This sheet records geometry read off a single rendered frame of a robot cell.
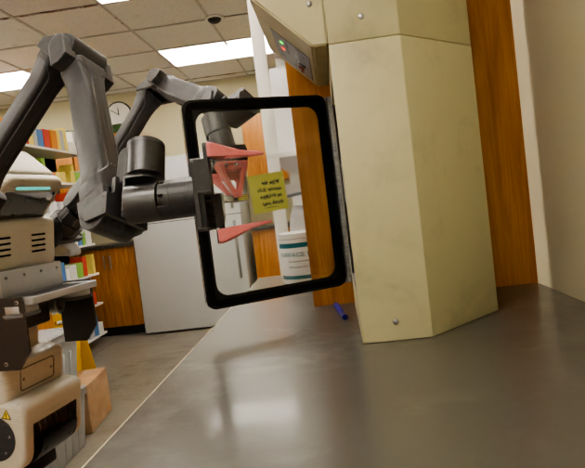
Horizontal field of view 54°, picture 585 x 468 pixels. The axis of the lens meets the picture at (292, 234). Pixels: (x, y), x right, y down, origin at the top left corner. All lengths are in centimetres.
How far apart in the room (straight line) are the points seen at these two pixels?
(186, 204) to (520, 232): 78
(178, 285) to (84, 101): 508
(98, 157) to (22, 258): 63
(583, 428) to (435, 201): 46
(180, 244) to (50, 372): 449
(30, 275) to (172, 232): 457
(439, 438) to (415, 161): 47
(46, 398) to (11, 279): 30
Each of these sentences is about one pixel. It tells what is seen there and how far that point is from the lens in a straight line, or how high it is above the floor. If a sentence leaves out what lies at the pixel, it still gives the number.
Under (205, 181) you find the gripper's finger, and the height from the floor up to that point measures 122.
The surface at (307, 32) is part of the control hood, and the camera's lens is 94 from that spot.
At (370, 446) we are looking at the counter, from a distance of 58.
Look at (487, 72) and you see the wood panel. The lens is 135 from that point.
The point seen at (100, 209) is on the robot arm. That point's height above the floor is 120.
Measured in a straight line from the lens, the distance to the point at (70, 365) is 334.
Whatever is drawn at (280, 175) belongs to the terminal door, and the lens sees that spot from 116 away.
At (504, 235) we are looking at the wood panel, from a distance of 133.
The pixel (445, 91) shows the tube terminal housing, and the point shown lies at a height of 133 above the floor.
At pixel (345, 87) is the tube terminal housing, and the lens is 92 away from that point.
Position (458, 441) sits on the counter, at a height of 94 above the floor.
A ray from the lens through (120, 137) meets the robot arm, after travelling 166.
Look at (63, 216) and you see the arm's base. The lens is 168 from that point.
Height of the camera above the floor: 117
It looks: 3 degrees down
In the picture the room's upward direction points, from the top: 7 degrees counter-clockwise
